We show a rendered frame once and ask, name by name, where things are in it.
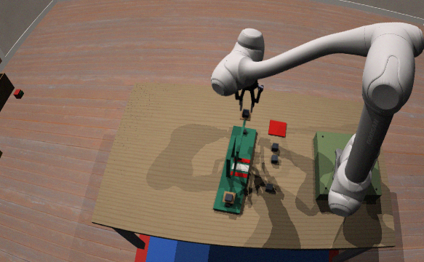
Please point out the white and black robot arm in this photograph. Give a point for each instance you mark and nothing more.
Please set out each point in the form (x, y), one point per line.
(387, 83)

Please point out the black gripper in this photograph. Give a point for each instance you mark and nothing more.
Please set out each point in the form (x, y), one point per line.
(251, 89)

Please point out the red flat square plate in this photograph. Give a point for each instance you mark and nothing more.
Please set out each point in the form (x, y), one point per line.
(277, 128)

